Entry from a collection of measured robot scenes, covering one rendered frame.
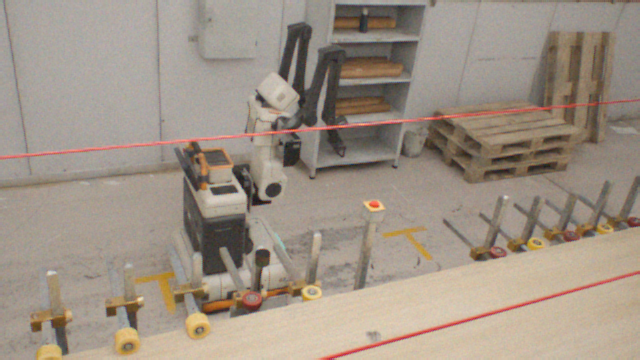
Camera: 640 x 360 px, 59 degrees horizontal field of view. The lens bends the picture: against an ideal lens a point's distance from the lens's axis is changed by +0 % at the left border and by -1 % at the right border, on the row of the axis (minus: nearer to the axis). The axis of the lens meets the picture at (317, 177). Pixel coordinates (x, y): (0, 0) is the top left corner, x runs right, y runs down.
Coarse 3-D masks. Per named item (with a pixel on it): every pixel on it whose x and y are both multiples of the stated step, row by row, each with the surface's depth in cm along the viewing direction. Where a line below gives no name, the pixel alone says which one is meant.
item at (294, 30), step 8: (296, 24) 331; (304, 24) 330; (288, 32) 330; (296, 32) 328; (288, 40) 330; (296, 40) 331; (288, 48) 332; (288, 56) 334; (280, 64) 339; (288, 64) 337; (280, 72) 339; (288, 72) 340
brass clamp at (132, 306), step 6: (138, 294) 216; (114, 300) 212; (120, 300) 212; (132, 300) 212; (138, 300) 214; (108, 306) 209; (114, 306) 209; (126, 306) 212; (132, 306) 213; (138, 306) 213; (108, 312) 210; (114, 312) 211; (126, 312) 213; (132, 312) 214
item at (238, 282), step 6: (222, 252) 261; (228, 252) 262; (228, 258) 258; (228, 264) 254; (234, 264) 255; (228, 270) 254; (234, 270) 251; (234, 276) 248; (240, 276) 248; (234, 282) 247; (240, 282) 245; (240, 288) 241; (252, 312) 232
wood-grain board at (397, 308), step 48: (576, 240) 295; (624, 240) 300; (384, 288) 245; (432, 288) 249; (480, 288) 252; (528, 288) 256; (624, 288) 264; (240, 336) 212; (288, 336) 215; (336, 336) 218; (384, 336) 220; (432, 336) 223; (480, 336) 226; (528, 336) 229; (576, 336) 232; (624, 336) 235
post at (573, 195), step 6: (570, 192) 300; (576, 192) 298; (570, 198) 300; (576, 198) 299; (570, 204) 300; (564, 210) 305; (570, 210) 302; (564, 216) 305; (570, 216) 305; (558, 222) 309; (564, 222) 306; (558, 228) 309; (564, 228) 309
